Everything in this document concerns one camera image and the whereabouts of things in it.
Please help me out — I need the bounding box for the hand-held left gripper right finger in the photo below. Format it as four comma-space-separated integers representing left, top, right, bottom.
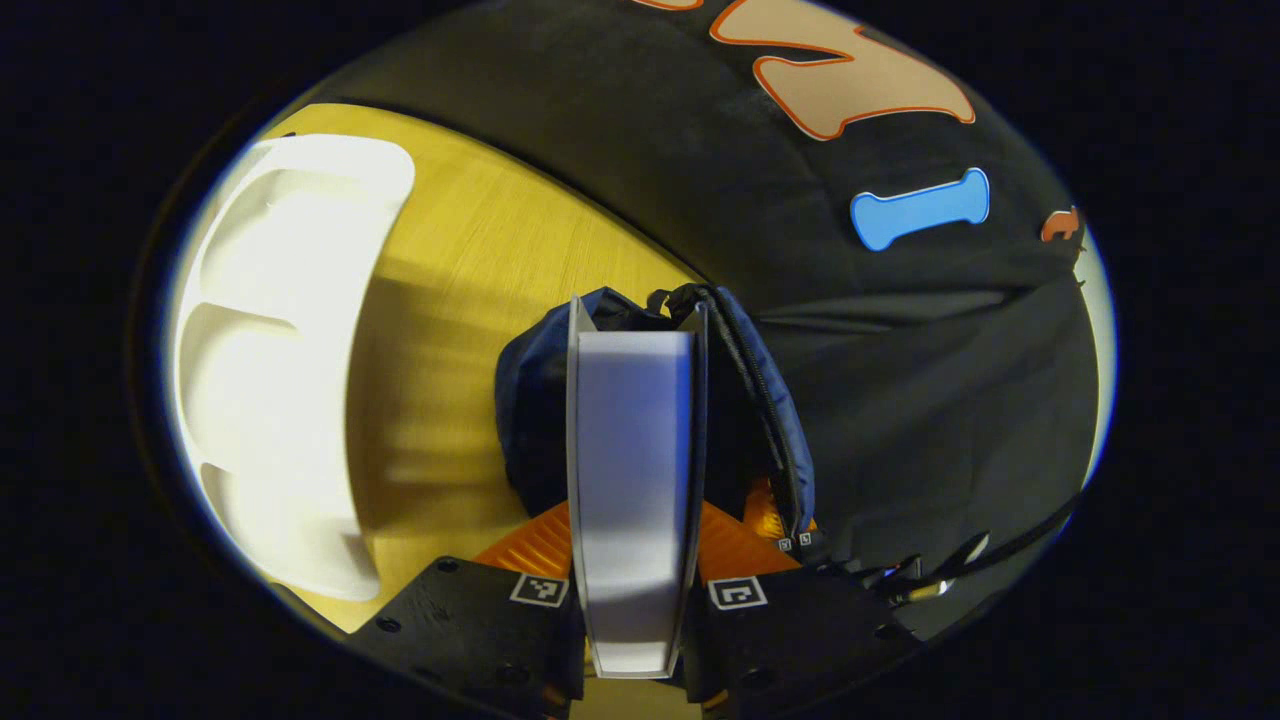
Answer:
683, 500, 927, 717

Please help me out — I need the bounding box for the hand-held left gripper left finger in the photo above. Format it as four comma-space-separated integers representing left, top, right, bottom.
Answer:
345, 500, 587, 720

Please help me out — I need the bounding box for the black book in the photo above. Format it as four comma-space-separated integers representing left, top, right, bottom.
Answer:
565, 295, 712, 682

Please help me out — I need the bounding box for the blue schoolbag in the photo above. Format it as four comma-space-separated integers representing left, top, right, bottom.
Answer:
494, 283, 820, 543

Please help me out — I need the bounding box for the white bookshelf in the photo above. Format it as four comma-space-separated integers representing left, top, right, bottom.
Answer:
170, 133, 417, 604

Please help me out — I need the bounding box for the black backdrop cloth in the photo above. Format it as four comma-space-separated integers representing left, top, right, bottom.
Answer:
290, 0, 1107, 641

